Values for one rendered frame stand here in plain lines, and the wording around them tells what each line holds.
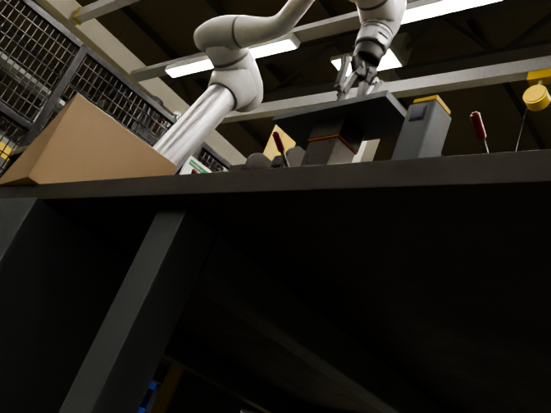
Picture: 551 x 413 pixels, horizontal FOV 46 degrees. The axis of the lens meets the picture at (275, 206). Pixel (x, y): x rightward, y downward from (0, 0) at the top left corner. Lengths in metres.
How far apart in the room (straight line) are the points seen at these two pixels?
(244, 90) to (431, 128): 0.87
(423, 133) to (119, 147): 0.68
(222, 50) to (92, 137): 0.70
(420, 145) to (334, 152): 0.25
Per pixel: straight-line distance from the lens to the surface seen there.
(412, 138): 1.37
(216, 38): 2.08
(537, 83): 4.60
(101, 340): 1.05
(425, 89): 4.97
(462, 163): 0.73
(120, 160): 1.54
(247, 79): 2.11
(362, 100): 1.50
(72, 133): 1.49
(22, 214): 1.39
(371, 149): 11.05
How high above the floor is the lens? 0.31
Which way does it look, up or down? 23 degrees up
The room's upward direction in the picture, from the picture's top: 22 degrees clockwise
